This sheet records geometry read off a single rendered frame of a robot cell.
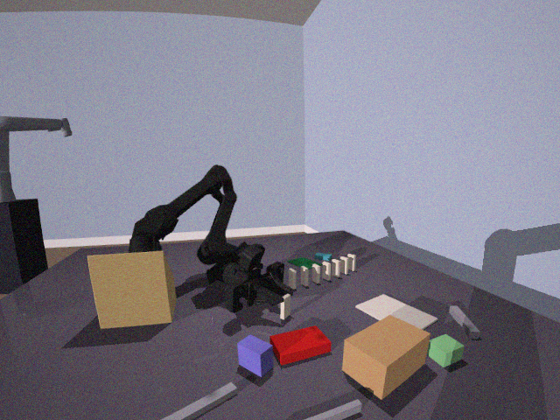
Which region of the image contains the red rectangular block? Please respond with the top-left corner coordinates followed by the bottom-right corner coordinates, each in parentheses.
top-left (270, 325), bottom-right (331, 366)

